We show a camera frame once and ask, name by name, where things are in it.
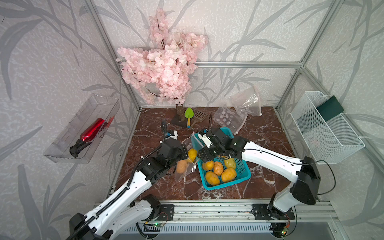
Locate clear zipper bag with dots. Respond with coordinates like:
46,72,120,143
175,134,201,182

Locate yellow wrinkled potato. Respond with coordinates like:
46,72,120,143
188,149,198,163

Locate large brown potato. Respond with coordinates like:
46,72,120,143
221,168,237,183

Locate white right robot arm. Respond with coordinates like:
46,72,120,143
198,128,321,213

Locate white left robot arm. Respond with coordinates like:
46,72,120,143
68,139,188,240

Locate clear zipper bag rear flat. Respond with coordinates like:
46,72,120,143
213,107,248,135

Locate clear zipper bag rear upright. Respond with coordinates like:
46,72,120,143
229,86,262,118

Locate green-yellow potato right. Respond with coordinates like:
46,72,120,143
224,158,237,169

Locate orange potato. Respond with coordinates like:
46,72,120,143
202,161,214,171
213,162,224,176

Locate orange potato centre left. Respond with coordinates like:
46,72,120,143
202,161,214,171

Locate teal plastic basket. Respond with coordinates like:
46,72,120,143
190,126,252,191

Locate tan toy rake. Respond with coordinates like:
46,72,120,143
193,111,208,124

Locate green toy shovel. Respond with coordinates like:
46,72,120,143
185,108,194,129

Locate pink cherry blossom tree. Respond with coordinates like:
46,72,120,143
117,8,208,106

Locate dark green card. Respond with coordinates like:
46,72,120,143
317,96,345,122

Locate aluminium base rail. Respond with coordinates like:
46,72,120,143
95,197,340,235

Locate clear acrylic wall shelf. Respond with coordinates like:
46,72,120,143
44,94,121,164

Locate white wire wall basket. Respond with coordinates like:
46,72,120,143
291,91,366,165

